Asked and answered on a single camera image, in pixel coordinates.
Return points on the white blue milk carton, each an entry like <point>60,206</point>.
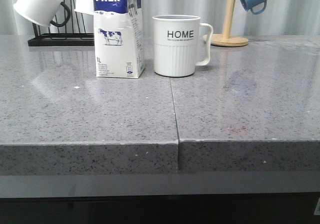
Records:
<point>118,38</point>

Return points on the cream HOME mug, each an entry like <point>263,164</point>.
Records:
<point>175,42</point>

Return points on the wooden mug tree stand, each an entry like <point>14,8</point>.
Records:
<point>225,39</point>

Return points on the black wire mug rack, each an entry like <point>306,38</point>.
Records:
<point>78,31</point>

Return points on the white mug black handle left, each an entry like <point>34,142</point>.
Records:
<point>42,12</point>

